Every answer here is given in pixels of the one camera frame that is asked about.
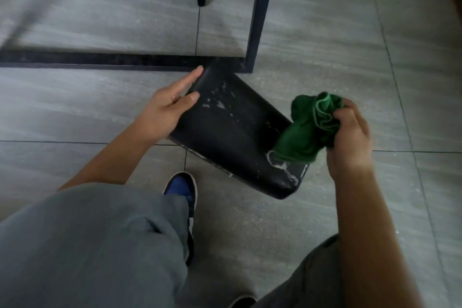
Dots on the person's right hand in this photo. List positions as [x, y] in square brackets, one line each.
[353, 141]

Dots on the person's left hand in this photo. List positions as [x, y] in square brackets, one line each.
[162, 113]

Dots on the person's right fingers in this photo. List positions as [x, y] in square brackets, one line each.
[343, 120]

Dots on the person's left thumb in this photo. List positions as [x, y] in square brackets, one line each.
[187, 99]

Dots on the green cleaning cloth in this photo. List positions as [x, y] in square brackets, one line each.
[306, 131]

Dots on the black plastic waste bin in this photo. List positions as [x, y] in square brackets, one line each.
[231, 131]

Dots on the person's right forearm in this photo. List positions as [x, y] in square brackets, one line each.
[368, 239]

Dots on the person's left forearm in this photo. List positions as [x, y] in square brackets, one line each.
[108, 159]

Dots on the blue and black shoe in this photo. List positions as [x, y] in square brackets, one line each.
[182, 188]
[242, 302]

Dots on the thick black table leg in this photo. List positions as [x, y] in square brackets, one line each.
[261, 11]

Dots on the grey trousers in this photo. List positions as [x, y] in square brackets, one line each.
[90, 246]

